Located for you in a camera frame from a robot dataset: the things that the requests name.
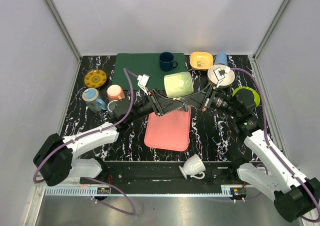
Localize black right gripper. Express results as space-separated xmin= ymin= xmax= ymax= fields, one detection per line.
xmin=180 ymin=83 xmax=239 ymax=118

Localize light green mug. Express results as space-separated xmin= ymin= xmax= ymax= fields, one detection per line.
xmin=163 ymin=71 xmax=194 ymax=99

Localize small grey cup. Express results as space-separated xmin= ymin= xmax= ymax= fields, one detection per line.
xmin=107 ymin=100 xmax=118 ymax=115

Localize grey faceted mug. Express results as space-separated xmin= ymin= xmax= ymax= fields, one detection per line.
xmin=181 ymin=104 xmax=190 ymax=112

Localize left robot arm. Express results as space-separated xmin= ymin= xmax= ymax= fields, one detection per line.
xmin=33 ymin=90 xmax=186 ymax=186

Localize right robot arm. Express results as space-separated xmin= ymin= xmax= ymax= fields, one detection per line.
xmin=180 ymin=84 xmax=320 ymax=222

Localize dark blue mug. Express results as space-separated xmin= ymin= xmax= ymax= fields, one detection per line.
xmin=159 ymin=52 xmax=178 ymax=72

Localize pink mug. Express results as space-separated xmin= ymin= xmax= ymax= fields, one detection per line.
xmin=106 ymin=85 xmax=125 ymax=101

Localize blue patterned mug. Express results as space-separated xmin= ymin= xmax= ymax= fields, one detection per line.
xmin=82 ymin=88 xmax=107 ymax=112

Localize pink plastic tray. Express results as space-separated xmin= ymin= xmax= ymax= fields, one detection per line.
xmin=144 ymin=108 xmax=192 ymax=152

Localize large cream bowl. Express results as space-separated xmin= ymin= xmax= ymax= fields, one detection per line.
xmin=207 ymin=65 xmax=235 ymax=88

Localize yellow square bowl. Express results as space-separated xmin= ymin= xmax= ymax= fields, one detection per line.
xmin=189 ymin=52 xmax=214 ymax=71

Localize dark green mat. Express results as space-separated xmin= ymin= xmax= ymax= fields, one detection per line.
xmin=112 ymin=53 xmax=187 ymax=91

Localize light blue cup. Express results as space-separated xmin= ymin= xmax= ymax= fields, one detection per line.
xmin=214 ymin=52 xmax=228 ymax=66

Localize lime green plate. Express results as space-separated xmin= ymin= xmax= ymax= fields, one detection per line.
xmin=232 ymin=86 xmax=261 ymax=107

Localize white footed teacup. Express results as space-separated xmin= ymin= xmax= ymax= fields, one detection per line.
xmin=178 ymin=154 xmax=206 ymax=180

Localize yellow patterned saucer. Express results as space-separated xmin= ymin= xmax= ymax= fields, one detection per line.
xmin=83 ymin=69 xmax=108 ymax=89

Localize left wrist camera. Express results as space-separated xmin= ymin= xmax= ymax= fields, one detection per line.
xmin=137 ymin=74 xmax=150 ymax=94

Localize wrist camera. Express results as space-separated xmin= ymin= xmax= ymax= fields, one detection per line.
xmin=137 ymin=74 xmax=150 ymax=94
xmin=213 ymin=67 xmax=231 ymax=88

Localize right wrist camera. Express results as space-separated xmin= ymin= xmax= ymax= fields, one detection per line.
xmin=213 ymin=67 xmax=231 ymax=88

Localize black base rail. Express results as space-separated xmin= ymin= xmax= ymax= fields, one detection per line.
xmin=96 ymin=159 xmax=244 ymax=185

